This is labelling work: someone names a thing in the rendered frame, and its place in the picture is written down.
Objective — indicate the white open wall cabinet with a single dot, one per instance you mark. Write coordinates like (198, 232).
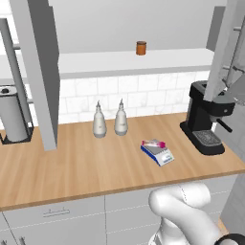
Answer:
(127, 63)

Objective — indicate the orange jar with dark lid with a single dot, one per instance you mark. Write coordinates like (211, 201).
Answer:
(141, 48)

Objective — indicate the paper towel roll on holder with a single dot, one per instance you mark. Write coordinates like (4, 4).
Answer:
(12, 115)

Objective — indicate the white oil bottle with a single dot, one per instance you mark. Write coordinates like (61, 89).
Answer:
(99, 122)
(121, 121)

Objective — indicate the pink wrapped bar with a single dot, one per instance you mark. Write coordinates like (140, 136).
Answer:
(153, 143)

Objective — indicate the white and blue digital scale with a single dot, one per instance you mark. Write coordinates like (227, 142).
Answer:
(161, 156)

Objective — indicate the grey base cupboard door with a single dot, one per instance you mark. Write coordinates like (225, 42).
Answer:
(70, 234)
(4, 228)

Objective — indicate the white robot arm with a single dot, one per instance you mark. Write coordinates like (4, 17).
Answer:
(182, 207)

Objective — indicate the black coffee machine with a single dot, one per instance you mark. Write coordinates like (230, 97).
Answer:
(204, 121)

